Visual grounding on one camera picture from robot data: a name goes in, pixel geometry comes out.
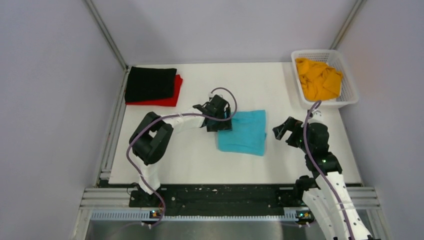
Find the turquoise t shirt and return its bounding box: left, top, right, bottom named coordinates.
left=216, top=109, right=267, bottom=157

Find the folded red t shirt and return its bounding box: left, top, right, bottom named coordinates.
left=125, top=74, right=183, bottom=107

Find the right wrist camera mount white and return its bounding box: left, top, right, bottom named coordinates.
left=308, top=110, right=324, bottom=124

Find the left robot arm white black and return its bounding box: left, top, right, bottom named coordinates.
left=126, top=94, right=234, bottom=208

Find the aluminium front rail frame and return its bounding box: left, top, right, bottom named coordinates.
left=72, top=186, right=392, bottom=240

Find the left aluminium side rail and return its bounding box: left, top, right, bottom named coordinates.
left=94, top=66, right=132, bottom=186

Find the orange t shirt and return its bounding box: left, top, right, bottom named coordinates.
left=295, top=58, right=344, bottom=102

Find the white plastic basket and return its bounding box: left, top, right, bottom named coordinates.
left=291, top=49, right=359, bottom=109

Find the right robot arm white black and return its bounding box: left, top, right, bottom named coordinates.
left=272, top=117, right=375, bottom=240

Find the folded black t shirt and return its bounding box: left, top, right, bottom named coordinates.
left=124, top=67, right=177, bottom=103

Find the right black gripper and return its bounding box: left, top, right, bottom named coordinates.
left=273, top=116, right=313, bottom=154

